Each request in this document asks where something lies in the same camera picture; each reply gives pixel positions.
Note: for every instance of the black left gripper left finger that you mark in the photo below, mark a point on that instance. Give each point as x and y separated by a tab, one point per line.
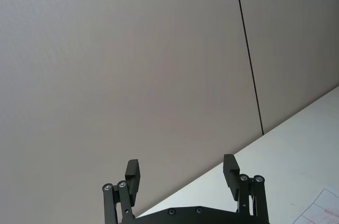
131	181

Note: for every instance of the white paper sheet with drawing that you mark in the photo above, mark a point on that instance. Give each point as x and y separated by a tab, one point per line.
323	208

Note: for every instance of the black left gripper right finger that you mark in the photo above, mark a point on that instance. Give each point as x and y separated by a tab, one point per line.
231	179

